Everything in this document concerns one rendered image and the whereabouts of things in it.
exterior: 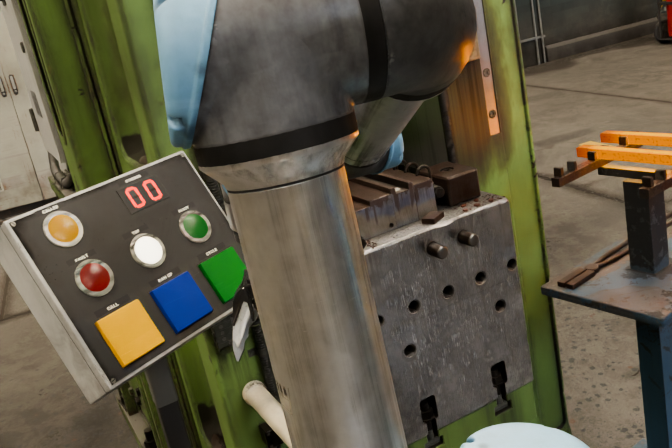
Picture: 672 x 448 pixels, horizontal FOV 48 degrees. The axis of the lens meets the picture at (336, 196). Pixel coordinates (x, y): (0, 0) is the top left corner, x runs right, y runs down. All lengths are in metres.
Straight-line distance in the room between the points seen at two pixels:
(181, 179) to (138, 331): 0.29
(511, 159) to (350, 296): 1.41
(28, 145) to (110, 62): 4.91
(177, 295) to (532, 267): 1.10
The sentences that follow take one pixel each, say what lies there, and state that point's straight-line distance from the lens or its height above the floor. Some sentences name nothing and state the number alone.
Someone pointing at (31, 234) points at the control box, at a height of 1.17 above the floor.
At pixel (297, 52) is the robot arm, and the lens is 0.48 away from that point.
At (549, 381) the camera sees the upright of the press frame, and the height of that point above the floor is 0.28.
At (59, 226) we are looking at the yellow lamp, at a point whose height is 1.17.
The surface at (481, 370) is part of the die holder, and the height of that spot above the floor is 0.56.
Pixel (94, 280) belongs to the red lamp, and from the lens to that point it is 1.15.
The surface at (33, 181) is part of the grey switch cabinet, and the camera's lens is 6.79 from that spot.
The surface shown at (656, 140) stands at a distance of 1.86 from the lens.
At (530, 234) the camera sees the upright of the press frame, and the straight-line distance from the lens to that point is 2.00.
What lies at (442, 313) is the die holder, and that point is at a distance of 1.61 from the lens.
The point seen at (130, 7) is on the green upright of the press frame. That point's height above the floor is 1.45.
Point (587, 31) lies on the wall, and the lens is 9.34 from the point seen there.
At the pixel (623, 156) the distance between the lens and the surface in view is 1.77.
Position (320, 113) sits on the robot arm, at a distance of 0.49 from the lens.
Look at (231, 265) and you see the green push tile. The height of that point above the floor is 1.02.
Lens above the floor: 1.44
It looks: 16 degrees down
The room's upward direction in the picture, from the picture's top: 12 degrees counter-clockwise
